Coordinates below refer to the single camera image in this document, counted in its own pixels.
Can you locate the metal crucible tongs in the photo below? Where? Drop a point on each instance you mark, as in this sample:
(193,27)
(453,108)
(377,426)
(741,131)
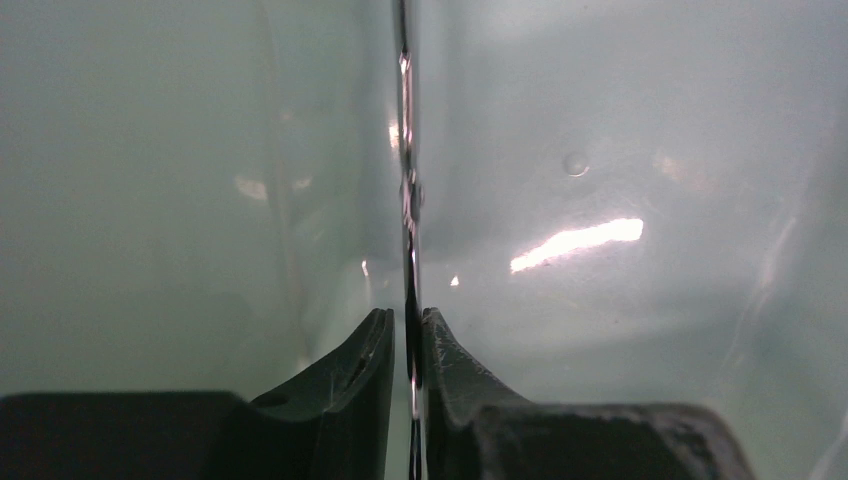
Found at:
(410,196)

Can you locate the teal plastic bin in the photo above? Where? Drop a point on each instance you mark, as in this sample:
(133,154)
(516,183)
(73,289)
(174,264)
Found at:
(623,201)

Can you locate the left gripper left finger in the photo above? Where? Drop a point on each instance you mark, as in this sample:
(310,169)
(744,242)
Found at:
(329,421)

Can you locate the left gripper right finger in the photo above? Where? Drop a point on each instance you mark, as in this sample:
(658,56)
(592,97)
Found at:
(479,428)

